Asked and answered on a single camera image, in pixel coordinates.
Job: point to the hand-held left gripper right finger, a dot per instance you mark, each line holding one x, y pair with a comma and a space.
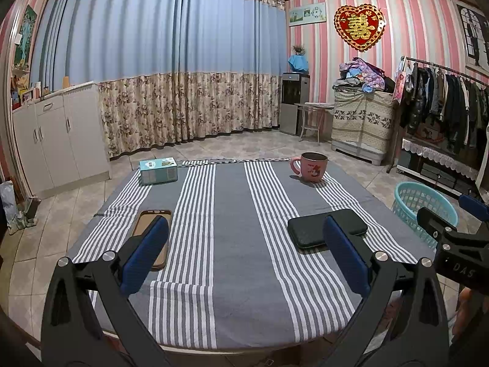
345, 254

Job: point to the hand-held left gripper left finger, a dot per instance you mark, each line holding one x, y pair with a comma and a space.
147, 252

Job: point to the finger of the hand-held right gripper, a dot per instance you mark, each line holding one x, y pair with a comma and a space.
473, 205
435, 221

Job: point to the teal plastic mesh basket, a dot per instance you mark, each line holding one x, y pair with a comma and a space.
408, 214

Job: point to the person's right forearm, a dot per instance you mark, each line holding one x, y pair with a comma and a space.
468, 309

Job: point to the brown phone case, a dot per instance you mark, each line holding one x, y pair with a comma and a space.
139, 223

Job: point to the low dark cabinet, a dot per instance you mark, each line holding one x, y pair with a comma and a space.
435, 176

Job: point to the black leather case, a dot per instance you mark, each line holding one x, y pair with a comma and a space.
305, 233

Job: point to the white lace cloth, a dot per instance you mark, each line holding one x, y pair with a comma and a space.
435, 153

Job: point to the teal tissue box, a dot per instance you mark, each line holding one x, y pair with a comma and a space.
156, 176

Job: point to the grey white striped tablecloth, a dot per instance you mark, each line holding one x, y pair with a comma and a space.
229, 237

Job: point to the pink mug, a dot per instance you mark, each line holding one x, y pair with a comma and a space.
311, 170

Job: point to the white washing machine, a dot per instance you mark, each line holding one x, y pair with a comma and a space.
359, 155

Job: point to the row of hanging clothes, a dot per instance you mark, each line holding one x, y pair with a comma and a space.
443, 99

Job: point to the patterned cover cloth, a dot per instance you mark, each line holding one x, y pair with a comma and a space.
363, 118

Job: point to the pink hanging bag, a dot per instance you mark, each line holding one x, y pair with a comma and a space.
399, 84

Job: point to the white cabinet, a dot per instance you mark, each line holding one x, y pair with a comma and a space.
68, 133

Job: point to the metal clothes rack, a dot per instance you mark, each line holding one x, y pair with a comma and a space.
439, 67

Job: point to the grey plastic bag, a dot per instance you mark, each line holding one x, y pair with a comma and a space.
9, 206

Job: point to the grey water dispenser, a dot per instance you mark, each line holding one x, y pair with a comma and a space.
290, 118

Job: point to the small metal table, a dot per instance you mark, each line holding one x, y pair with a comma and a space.
315, 105

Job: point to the pile of clothes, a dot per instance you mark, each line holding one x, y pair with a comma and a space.
363, 74

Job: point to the tan cardboard piece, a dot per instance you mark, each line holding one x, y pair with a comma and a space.
65, 82

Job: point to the blue cloth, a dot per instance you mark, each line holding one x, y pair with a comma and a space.
298, 64

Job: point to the red gold heart decoration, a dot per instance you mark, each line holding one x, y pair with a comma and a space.
359, 26

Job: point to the small potted plant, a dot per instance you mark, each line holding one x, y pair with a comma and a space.
298, 49

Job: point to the blue floral curtain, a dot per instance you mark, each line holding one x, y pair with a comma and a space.
152, 38

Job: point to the black white wall poster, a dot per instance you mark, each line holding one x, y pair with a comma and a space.
473, 34

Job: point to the small picture frame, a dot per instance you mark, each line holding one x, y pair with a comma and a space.
26, 94

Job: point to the long wall picture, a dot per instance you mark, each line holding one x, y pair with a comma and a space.
307, 14

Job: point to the green wall poster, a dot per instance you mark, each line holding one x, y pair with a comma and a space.
26, 34

